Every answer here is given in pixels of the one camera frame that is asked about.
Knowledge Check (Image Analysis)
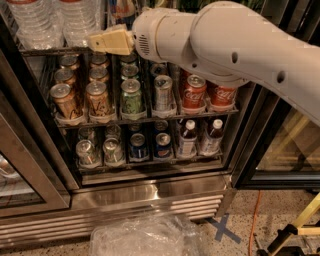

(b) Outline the left glass fridge door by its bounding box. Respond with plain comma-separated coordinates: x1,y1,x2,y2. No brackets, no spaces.
0,93,71,218

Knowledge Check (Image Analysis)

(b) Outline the pepsi can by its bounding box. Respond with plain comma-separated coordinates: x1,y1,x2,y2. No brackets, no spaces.
129,133,148,159
155,133,171,158

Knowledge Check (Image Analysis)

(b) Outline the right dark drink bottle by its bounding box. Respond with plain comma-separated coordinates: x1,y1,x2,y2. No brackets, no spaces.
200,119,223,156

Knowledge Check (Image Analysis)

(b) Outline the blue tape cross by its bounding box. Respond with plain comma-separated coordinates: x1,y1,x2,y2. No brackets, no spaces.
206,213,241,244

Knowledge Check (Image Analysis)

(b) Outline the front silver slim can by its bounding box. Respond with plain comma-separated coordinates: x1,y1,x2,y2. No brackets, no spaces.
154,75,173,111

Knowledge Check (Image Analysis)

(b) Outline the middle silver slim can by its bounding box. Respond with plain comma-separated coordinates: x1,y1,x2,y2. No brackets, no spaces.
150,63,168,77

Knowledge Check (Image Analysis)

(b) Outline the clear water bottle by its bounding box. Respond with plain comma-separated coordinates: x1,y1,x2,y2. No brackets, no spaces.
6,0,64,50
59,0,105,47

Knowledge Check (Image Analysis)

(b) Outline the stainless steel fridge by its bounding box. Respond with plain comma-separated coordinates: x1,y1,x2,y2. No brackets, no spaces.
0,0,311,249

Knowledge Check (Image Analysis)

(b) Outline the back left gold can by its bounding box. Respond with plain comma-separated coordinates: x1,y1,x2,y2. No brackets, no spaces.
59,55,80,70

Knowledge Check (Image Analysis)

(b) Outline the dark drink bottle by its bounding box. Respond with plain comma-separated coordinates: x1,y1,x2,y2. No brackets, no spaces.
178,120,197,156
200,119,223,156

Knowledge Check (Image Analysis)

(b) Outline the left dark drink bottle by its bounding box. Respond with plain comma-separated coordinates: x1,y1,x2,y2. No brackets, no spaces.
178,120,197,156

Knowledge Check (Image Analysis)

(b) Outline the left clear water bottle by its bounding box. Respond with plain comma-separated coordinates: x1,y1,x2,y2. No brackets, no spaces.
6,0,64,50

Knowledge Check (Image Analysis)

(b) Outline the gold can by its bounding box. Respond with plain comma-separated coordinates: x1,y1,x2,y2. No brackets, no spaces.
59,55,80,70
89,67,110,83
86,81,112,117
50,83,83,119
89,54,110,68
54,68,76,87

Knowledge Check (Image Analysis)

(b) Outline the right clear water bottle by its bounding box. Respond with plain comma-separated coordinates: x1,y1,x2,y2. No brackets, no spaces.
59,0,105,47

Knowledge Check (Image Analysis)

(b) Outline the bottom left silver can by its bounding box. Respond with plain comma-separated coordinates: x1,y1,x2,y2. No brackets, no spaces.
76,140,98,165

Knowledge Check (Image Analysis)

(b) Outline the clear plastic bag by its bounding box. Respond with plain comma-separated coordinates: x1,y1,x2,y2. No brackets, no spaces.
89,215,209,256

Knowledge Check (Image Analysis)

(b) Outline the front right coca-cola can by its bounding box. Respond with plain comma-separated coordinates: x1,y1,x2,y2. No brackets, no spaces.
207,82,237,107

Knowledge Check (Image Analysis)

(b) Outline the front green can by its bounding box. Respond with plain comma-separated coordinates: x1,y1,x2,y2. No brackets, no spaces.
121,79,143,114

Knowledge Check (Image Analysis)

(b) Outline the middle green can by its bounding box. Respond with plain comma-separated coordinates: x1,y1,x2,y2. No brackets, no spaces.
121,65,139,80

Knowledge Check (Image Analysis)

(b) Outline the green can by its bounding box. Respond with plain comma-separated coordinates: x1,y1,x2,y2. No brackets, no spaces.
121,79,143,114
121,65,139,80
119,54,137,66

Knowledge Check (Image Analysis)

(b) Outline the front left coca-cola can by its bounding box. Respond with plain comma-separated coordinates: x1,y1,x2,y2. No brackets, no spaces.
182,75,207,109

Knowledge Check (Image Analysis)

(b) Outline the right open glass door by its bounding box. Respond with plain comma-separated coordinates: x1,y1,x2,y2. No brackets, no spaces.
230,0,320,189

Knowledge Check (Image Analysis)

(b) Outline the middle left gold can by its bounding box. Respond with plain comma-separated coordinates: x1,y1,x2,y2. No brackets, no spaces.
54,68,76,87

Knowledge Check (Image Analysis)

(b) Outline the front left gold can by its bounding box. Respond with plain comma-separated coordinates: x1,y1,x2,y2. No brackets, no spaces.
50,83,83,119

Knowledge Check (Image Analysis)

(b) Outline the bottom left pepsi can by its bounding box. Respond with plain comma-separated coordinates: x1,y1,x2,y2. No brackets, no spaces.
129,133,148,159

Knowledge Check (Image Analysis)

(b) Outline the orange cable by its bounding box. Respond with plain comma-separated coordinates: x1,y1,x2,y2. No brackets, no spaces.
247,189,263,256

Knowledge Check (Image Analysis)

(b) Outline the yellow black stand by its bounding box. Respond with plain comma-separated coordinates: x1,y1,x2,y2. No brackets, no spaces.
257,193,320,256

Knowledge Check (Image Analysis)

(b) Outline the blue silver redbull can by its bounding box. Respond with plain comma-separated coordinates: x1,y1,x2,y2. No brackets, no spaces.
108,0,136,30

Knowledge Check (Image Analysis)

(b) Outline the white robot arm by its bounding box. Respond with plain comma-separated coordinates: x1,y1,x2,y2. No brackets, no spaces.
88,1,320,125

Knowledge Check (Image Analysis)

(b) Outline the back green can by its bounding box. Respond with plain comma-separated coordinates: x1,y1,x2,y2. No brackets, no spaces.
119,54,137,66

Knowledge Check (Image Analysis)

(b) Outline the bottom right pepsi can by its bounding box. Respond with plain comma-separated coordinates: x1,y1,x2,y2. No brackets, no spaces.
155,133,171,158

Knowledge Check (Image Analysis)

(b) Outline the silver slim can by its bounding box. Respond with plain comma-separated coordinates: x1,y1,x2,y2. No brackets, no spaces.
150,63,168,77
154,75,173,111

